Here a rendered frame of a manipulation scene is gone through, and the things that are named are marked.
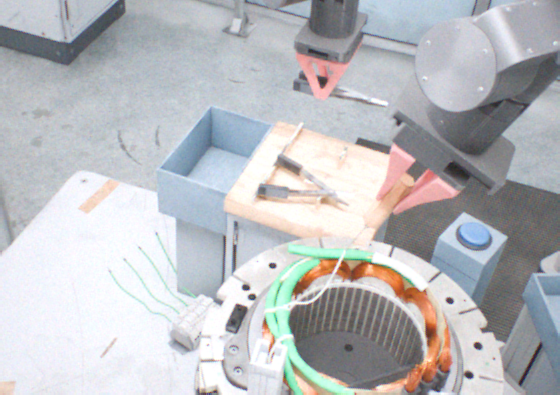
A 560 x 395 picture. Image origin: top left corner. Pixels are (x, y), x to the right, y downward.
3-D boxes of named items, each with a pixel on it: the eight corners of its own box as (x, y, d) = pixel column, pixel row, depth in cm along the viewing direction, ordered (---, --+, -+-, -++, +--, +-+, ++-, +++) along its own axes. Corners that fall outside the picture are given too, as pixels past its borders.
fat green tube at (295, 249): (283, 259, 80) (284, 247, 79) (293, 235, 83) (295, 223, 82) (415, 298, 78) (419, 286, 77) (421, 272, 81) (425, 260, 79)
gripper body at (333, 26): (291, 53, 89) (296, -2, 85) (319, 14, 97) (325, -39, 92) (342, 66, 88) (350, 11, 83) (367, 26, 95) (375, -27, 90)
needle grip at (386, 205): (364, 227, 65) (400, 184, 61) (361, 212, 66) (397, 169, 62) (379, 231, 66) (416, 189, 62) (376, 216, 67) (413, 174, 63)
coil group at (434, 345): (409, 392, 74) (417, 368, 71) (419, 344, 78) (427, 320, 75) (426, 397, 74) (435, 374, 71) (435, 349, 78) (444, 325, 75)
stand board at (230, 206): (223, 211, 99) (224, 198, 98) (277, 132, 113) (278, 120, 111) (365, 260, 95) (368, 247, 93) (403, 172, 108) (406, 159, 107)
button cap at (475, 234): (479, 251, 98) (481, 246, 98) (453, 236, 100) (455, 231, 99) (493, 236, 101) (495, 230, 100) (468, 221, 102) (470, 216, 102)
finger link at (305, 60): (290, 101, 96) (295, 38, 90) (308, 72, 101) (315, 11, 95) (339, 115, 94) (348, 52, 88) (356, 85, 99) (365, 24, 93)
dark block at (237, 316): (247, 310, 81) (248, 303, 80) (236, 334, 78) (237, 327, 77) (235, 307, 81) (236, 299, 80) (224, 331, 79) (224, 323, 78)
